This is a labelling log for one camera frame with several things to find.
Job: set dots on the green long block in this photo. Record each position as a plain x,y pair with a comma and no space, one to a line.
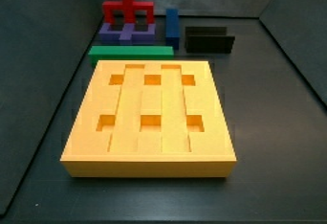
129,53

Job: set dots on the yellow slotted board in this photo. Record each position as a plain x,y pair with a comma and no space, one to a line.
149,122

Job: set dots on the blue long block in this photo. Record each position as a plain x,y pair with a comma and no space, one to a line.
172,28

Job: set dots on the purple cross-shaped block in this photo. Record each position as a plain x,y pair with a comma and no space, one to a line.
127,34

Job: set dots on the red cross-shaped block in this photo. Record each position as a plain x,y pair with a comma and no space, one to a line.
128,7

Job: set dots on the black angled bracket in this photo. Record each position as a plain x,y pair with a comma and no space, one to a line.
208,40

